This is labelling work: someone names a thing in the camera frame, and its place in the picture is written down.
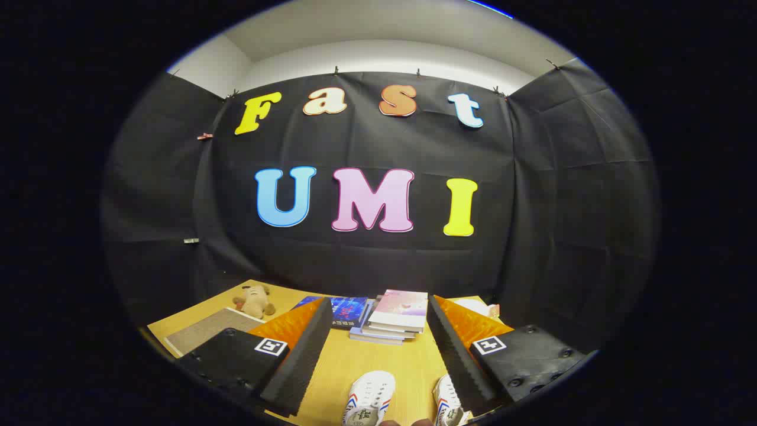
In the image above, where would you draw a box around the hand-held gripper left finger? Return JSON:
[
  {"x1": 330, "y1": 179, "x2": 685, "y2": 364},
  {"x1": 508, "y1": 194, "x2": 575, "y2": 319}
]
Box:
[{"x1": 176, "y1": 297, "x2": 335, "y2": 418}]

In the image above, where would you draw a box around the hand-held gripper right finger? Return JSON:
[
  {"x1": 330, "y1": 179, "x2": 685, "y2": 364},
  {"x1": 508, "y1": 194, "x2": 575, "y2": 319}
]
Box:
[{"x1": 427, "y1": 295, "x2": 598, "y2": 417}]

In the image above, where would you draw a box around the white canvas shoe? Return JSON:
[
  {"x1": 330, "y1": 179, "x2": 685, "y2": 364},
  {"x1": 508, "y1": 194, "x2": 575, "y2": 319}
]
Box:
[
  {"x1": 433, "y1": 374, "x2": 471, "y2": 426},
  {"x1": 342, "y1": 371, "x2": 396, "y2": 426}
]

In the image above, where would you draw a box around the beige fabric storage box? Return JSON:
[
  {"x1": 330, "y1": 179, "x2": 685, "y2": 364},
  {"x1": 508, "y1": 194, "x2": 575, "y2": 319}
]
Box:
[{"x1": 164, "y1": 306, "x2": 267, "y2": 359}]

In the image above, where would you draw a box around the white plush toy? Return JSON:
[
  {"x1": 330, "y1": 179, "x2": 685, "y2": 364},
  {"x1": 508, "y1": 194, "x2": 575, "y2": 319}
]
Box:
[{"x1": 464, "y1": 298, "x2": 501, "y2": 321}]

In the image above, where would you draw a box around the blue cover book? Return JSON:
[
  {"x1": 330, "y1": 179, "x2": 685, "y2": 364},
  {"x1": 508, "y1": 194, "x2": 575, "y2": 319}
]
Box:
[{"x1": 294, "y1": 296, "x2": 369, "y2": 328}]

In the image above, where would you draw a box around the brown plush toy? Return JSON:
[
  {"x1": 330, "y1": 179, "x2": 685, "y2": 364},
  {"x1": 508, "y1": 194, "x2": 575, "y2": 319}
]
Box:
[{"x1": 232, "y1": 285, "x2": 276, "y2": 320}]

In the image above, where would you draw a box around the grey cover book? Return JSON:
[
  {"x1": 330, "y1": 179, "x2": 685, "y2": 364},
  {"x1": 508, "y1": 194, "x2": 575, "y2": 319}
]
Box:
[{"x1": 358, "y1": 317, "x2": 422, "y2": 340}]

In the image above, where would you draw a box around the light blue book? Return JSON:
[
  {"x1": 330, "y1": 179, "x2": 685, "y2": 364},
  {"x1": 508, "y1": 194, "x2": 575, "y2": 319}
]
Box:
[{"x1": 349, "y1": 324, "x2": 418, "y2": 346}]

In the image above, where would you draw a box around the pink cover book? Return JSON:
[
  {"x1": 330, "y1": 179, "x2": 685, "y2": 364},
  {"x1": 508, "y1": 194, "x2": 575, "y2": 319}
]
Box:
[{"x1": 368, "y1": 289, "x2": 429, "y2": 333}]

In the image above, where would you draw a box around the black backdrop cloth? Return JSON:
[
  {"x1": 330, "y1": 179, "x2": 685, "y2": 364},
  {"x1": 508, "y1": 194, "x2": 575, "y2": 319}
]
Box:
[{"x1": 101, "y1": 56, "x2": 660, "y2": 356}]

